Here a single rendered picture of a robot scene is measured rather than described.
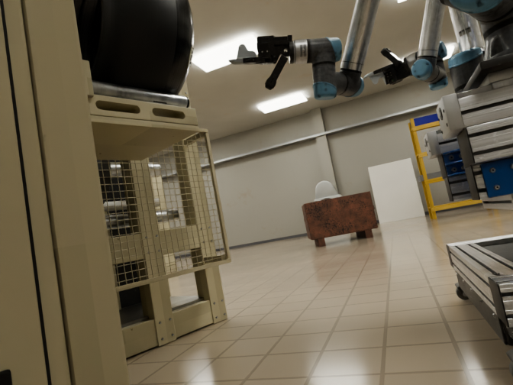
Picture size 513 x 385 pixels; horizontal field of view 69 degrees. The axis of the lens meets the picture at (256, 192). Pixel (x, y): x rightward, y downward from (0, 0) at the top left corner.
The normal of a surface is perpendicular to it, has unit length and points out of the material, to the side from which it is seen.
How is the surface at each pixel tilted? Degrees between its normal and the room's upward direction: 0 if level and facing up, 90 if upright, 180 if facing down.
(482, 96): 90
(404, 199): 74
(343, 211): 90
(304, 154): 90
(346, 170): 90
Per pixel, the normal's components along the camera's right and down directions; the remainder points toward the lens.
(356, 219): -0.07, -0.09
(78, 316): 0.72, -0.20
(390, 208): -0.39, -0.29
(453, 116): -0.35, -0.03
